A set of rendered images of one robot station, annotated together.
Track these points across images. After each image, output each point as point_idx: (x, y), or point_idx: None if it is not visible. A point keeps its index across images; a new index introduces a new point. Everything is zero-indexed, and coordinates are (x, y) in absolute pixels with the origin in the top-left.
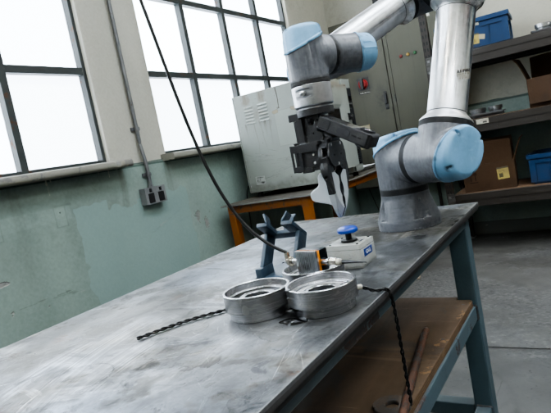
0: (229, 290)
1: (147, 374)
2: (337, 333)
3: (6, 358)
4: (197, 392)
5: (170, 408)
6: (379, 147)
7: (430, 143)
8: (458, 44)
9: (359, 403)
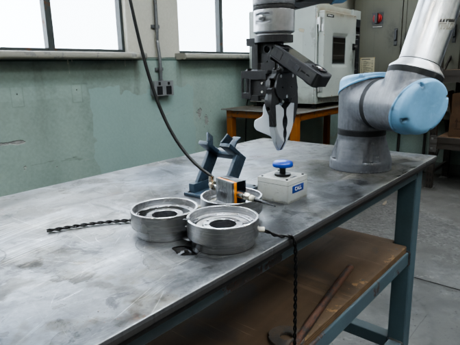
0: (143, 203)
1: (22, 276)
2: (212, 277)
3: None
4: (42, 311)
5: (5, 325)
6: (344, 85)
7: (391, 92)
8: None
9: (259, 326)
